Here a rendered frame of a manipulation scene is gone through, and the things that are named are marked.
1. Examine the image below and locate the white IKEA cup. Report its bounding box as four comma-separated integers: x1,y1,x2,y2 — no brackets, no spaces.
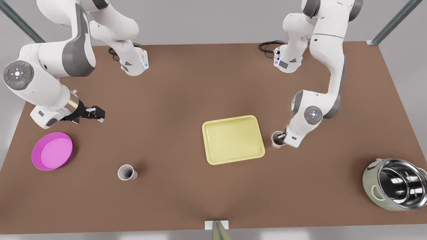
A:
271,131,287,149
117,164,138,181

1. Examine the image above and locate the yellow rectangular tray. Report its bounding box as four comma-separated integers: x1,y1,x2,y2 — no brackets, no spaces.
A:
201,115,266,166

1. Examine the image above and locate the pink round bowl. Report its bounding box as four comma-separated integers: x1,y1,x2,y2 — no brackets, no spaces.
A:
31,132,74,171

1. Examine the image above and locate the pale green steel pot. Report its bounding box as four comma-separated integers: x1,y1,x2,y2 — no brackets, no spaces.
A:
362,158,427,212

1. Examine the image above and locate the black cable loop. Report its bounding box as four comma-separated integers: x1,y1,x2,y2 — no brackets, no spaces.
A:
258,40,286,59
108,42,142,62

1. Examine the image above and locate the silver frame post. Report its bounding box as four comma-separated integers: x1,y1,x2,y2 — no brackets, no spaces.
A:
366,0,423,46
0,0,46,44
204,220,231,240

